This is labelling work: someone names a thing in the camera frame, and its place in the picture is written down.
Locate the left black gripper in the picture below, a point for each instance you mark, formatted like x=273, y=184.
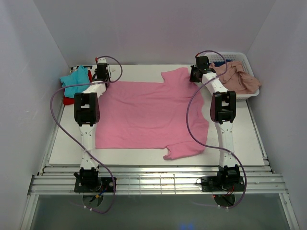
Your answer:
x=96, y=72

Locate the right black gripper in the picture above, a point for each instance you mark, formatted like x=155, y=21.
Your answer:
x=192, y=78

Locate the pink t shirt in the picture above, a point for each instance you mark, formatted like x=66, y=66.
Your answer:
x=147, y=115

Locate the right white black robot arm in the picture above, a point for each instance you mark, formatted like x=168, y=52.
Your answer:
x=222, y=113

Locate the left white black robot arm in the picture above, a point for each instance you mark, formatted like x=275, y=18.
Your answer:
x=87, y=115

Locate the blue t shirt in basket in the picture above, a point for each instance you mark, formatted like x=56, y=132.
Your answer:
x=218, y=64

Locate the teal folded t shirt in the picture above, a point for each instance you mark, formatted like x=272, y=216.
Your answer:
x=78, y=81

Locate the beige t shirt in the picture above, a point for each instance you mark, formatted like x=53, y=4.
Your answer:
x=236, y=79

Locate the white plastic basket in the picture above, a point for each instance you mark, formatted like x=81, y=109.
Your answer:
x=234, y=56

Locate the red folded t shirt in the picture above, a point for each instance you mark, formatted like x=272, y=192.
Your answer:
x=69, y=101

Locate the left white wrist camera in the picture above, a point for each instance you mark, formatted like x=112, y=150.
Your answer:
x=100, y=60

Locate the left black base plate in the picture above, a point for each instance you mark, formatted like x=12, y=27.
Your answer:
x=104, y=184

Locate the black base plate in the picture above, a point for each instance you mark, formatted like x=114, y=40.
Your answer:
x=104, y=184
x=212, y=184

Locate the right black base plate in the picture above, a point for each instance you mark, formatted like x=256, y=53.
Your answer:
x=212, y=184

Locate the aluminium frame rail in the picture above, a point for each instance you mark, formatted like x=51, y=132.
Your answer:
x=54, y=180

